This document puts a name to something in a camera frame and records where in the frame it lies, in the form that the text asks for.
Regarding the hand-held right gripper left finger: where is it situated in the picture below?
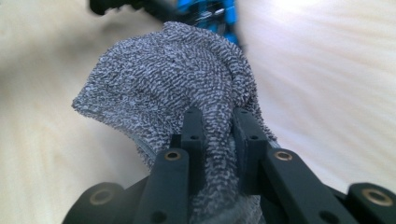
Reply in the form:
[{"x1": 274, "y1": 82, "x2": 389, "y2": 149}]
[{"x1": 170, "y1": 106, "x2": 207, "y2": 197}]

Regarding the grey terry towel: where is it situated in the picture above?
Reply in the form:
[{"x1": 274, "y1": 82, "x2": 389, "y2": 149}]
[{"x1": 71, "y1": 21, "x2": 278, "y2": 224}]

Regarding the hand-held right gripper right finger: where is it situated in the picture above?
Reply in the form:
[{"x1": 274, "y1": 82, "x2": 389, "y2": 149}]
[{"x1": 232, "y1": 106, "x2": 273, "y2": 195}]

